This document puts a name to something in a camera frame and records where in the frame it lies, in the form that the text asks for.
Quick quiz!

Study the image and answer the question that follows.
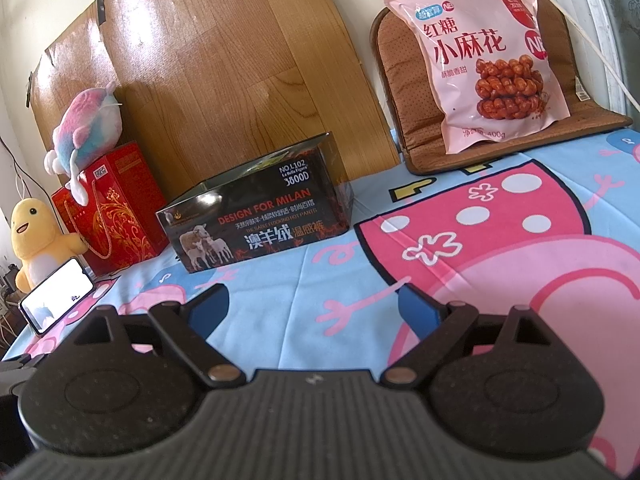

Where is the white window frame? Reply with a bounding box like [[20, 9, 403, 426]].
[[545, 0, 640, 116]]

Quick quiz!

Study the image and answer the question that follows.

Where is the smartphone with white screen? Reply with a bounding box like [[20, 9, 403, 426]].
[[18, 256, 96, 337]]

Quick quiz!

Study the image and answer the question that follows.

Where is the brown seat cushion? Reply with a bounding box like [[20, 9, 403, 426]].
[[370, 0, 633, 176]]

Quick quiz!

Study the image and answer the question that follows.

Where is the large pink snack bag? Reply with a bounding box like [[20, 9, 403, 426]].
[[383, 0, 571, 156]]

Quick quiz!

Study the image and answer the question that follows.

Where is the white cable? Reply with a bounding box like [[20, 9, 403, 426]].
[[537, 0, 640, 111]]

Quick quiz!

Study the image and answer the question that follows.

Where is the yellow plush toy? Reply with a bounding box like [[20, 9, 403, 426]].
[[11, 197, 88, 293]]

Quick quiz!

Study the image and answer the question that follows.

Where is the pastel pink blue plush toy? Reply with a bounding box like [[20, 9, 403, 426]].
[[43, 81, 123, 204]]

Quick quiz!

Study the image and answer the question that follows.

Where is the thin black cable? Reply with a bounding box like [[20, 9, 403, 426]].
[[0, 132, 27, 183]]

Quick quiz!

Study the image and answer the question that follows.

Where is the wooden board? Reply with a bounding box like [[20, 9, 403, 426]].
[[30, 0, 401, 211]]

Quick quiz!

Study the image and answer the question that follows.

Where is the cartoon pig printed blanket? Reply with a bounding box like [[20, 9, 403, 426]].
[[0, 127, 640, 461]]

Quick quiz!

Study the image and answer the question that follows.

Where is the black printed box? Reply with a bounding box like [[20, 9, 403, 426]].
[[156, 131, 355, 274]]

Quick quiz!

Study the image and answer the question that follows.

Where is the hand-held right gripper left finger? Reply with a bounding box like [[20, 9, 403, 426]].
[[70, 284, 244, 388]]

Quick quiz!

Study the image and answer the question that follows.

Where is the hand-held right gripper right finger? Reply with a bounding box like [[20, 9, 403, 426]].
[[381, 284, 556, 388]]

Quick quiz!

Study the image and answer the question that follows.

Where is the red gift bag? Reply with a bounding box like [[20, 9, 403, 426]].
[[51, 141, 171, 277]]

